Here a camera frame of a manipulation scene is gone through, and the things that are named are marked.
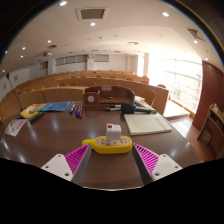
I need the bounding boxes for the black gooseneck microphone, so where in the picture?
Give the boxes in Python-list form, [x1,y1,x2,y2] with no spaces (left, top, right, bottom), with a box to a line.
[5,72,24,114]

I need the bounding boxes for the recessed ceiling lights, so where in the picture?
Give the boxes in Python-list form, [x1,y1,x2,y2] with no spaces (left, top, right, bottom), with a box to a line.
[3,0,209,73]

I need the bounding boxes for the wooden chair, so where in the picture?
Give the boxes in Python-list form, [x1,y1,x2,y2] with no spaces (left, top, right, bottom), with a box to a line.
[141,89,157,108]

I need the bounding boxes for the wooden desk organizer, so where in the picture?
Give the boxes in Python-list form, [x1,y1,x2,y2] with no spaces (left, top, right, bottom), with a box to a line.
[82,84,136,108]

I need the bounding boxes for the yellow power strip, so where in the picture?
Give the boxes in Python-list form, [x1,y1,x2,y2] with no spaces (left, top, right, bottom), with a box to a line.
[81,134,134,155]

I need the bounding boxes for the small ceiling air vent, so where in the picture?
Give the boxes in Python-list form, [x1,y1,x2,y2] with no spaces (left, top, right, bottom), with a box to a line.
[186,27,206,42]

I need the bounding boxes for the black marker pen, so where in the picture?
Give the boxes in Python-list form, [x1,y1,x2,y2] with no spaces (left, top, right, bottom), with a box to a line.
[103,104,123,112]

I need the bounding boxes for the wooden shelf unit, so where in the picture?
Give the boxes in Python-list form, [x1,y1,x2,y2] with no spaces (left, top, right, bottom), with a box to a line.
[196,103,224,159]

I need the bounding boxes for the black microphone with blue ring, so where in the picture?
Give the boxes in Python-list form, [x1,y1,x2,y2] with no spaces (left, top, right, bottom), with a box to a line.
[120,102,158,115]

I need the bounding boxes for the white leaflet with red print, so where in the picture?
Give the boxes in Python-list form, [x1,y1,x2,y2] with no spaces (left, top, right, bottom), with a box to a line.
[4,118,28,137]

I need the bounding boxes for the large bright window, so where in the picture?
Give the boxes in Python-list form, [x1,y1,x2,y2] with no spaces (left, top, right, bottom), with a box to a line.
[146,58,204,114]

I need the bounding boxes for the black remote control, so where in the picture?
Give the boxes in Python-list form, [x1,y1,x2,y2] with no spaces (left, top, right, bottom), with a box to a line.
[28,111,45,123]

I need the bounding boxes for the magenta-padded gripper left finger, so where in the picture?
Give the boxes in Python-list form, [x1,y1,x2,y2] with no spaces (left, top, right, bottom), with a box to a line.
[40,143,92,186]

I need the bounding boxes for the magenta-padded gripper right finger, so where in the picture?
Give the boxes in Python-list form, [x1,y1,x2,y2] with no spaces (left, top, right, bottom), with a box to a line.
[131,142,184,186]

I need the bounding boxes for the white paper booklet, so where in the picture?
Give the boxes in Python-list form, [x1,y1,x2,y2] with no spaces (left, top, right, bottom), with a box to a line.
[123,113,173,136]

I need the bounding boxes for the rows of wooden seats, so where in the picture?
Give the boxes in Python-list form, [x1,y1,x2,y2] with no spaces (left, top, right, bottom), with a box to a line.
[0,69,151,116]

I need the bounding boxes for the large ceiling air vent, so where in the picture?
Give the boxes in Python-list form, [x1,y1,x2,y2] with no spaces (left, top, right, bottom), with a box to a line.
[75,7,109,21]

